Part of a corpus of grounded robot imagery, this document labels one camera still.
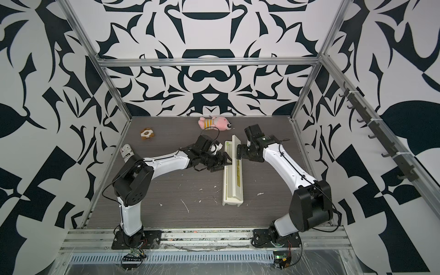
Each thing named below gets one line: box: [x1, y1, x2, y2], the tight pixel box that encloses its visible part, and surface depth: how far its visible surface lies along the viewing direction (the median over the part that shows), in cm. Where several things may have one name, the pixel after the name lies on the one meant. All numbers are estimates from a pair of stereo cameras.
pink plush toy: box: [197, 116, 233, 132], surface depth 110 cm
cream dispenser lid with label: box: [226, 134, 244, 207], surface depth 82 cm
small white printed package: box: [119, 143, 135, 163], surface depth 101 cm
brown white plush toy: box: [140, 127, 155, 140], surface depth 110 cm
